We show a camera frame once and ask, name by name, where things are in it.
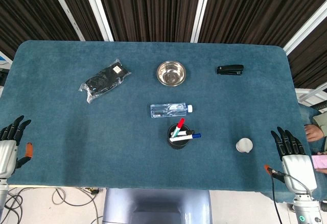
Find white metal rack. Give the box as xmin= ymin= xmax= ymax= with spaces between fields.
xmin=294 ymin=87 xmax=327 ymax=107

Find stainless steel bowl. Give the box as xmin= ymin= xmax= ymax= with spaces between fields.
xmin=156 ymin=60 xmax=187 ymax=87

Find blue marker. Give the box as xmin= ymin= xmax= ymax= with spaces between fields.
xmin=169 ymin=133 xmax=202 ymax=143

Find black stapler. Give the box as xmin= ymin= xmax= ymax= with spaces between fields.
xmin=217 ymin=64 xmax=245 ymax=76

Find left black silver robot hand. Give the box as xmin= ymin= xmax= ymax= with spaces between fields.
xmin=0 ymin=115 xmax=34 ymax=179

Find black item in plastic bag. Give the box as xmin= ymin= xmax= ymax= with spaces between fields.
xmin=78 ymin=59 xmax=132 ymax=104

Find dark brown pleated curtain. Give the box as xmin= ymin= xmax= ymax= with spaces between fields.
xmin=0 ymin=0 xmax=327 ymax=89

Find black floor cables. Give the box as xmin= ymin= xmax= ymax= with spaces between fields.
xmin=4 ymin=188 xmax=25 ymax=224

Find grey floor cable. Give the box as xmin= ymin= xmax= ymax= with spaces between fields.
xmin=52 ymin=187 xmax=103 ymax=224

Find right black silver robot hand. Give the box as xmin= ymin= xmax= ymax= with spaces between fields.
xmin=264 ymin=126 xmax=318 ymax=195

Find clear plastic water bottle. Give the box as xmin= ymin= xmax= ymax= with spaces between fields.
xmin=150 ymin=102 xmax=193 ymax=119

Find white frame post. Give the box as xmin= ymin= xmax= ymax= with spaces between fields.
xmin=81 ymin=0 xmax=114 ymax=42
xmin=46 ymin=0 xmax=85 ymax=41
xmin=190 ymin=0 xmax=214 ymax=43
xmin=283 ymin=4 xmax=327 ymax=56

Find blue table cloth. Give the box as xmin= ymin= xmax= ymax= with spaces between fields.
xmin=0 ymin=39 xmax=322 ymax=204

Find person's beige sleeve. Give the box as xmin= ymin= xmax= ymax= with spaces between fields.
xmin=312 ymin=111 xmax=327 ymax=134

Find pink phone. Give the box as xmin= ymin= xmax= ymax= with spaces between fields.
xmin=311 ymin=153 xmax=327 ymax=170

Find red marker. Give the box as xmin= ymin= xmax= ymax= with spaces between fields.
xmin=171 ymin=118 xmax=186 ymax=138

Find person's bare hand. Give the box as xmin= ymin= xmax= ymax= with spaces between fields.
xmin=305 ymin=124 xmax=324 ymax=143

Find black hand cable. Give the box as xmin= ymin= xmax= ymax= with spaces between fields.
xmin=270 ymin=169 xmax=313 ymax=224

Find white round lid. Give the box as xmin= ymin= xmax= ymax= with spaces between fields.
xmin=235 ymin=137 xmax=254 ymax=154

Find blue grey robot torso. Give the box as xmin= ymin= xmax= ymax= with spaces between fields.
xmin=102 ymin=188 xmax=213 ymax=224

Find black pen cup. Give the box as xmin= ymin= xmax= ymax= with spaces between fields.
xmin=167 ymin=123 xmax=191 ymax=150

